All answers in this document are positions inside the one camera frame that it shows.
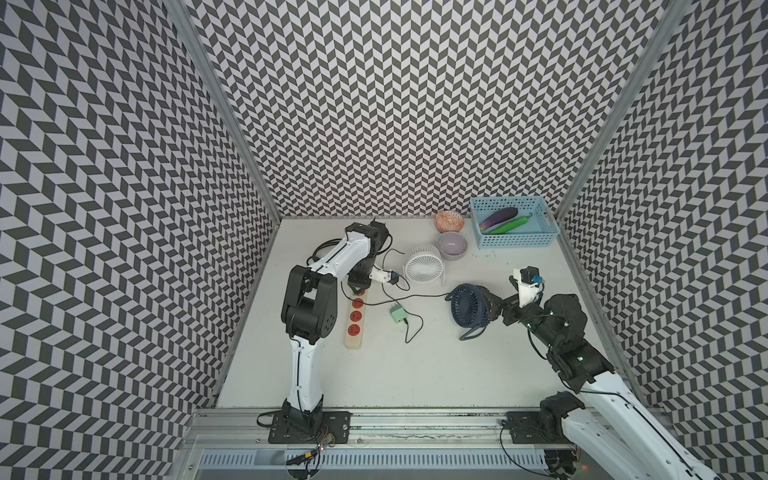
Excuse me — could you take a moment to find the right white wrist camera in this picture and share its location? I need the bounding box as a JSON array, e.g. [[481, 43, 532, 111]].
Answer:
[[510, 266, 544, 308]]

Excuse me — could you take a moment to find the black mounting plate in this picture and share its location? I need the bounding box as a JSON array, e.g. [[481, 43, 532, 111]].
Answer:
[[502, 410, 592, 445], [268, 410, 352, 444]]

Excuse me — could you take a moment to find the purple toy eggplant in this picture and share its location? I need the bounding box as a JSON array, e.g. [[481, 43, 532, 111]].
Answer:
[[479, 207, 518, 232]]

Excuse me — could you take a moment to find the white desk fan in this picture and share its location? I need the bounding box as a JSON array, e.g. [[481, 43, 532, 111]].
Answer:
[[403, 243, 445, 286]]

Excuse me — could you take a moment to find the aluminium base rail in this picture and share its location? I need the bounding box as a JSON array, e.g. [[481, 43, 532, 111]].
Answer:
[[168, 408, 614, 479]]

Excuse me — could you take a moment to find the navy blue desk fan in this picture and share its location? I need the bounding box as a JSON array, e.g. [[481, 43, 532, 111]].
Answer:
[[445, 283, 498, 341]]

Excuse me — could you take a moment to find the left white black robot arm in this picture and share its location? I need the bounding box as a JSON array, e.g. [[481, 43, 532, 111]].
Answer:
[[281, 220, 391, 432]]

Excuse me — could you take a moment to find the green plug of white fan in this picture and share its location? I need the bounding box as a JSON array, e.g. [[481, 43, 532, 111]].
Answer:
[[390, 305, 408, 323]]

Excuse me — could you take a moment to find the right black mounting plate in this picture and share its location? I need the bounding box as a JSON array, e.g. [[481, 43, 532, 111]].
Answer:
[[502, 410, 592, 445]]

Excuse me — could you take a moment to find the black cable of white fan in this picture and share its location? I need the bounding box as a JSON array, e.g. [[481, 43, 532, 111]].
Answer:
[[380, 248, 424, 346]]

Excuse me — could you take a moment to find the light blue plastic basket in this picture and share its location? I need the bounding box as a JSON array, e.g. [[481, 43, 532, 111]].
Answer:
[[470, 196, 560, 249]]

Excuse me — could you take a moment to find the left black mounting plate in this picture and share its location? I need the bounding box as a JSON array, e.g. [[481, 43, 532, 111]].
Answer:
[[268, 410, 352, 444]]

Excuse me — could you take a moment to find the beige red power strip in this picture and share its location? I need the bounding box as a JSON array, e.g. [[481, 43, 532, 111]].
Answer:
[[344, 290, 367, 350]]

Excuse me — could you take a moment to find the lilac bowl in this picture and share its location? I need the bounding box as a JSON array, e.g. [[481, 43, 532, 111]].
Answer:
[[436, 232, 468, 261]]

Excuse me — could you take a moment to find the black power strip cable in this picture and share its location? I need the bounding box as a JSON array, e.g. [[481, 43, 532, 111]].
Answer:
[[307, 238, 343, 268]]

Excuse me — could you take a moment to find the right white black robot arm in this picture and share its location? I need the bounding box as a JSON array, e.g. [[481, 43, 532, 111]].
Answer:
[[498, 294, 719, 479]]

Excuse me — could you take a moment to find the green toy cucumber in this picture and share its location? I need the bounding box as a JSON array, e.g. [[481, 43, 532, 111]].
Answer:
[[487, 216, 530, 235]]

